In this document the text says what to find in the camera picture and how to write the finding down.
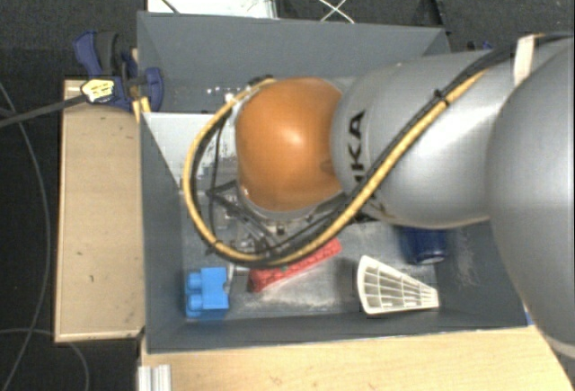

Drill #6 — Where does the red textured flat block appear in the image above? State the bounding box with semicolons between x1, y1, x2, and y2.
246;236;343;295

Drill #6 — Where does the pale wood board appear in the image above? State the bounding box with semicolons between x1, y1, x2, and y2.
54;78;146;343

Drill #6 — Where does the blue toy brick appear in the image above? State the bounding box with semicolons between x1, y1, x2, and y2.
184;267;231;322

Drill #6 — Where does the white ribbed plastic wedge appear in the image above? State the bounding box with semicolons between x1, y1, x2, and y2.
356;254;441;316

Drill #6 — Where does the dark blue cup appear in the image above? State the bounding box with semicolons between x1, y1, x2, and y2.
399;225;448;266

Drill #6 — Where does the grey metal bin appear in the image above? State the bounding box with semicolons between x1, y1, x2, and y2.
136;10;529;355

